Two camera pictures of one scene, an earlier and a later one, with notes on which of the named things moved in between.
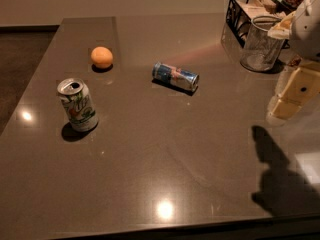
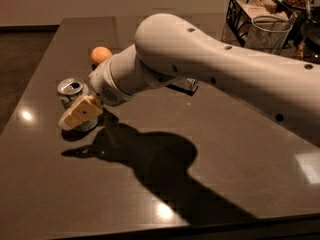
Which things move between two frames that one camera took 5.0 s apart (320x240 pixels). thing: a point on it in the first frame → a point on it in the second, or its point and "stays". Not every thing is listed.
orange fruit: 101,57 stays
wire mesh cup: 261,52 stays
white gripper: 307,34 → 101,81
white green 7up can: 79,103 stays
